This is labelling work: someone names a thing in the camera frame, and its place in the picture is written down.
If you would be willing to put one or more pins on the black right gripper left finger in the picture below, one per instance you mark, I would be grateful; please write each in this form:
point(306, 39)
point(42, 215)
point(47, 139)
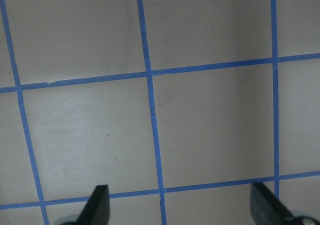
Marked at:
point(97, 209)

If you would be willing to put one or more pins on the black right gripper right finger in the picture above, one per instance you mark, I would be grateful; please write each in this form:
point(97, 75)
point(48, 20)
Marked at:
point(265, 208)

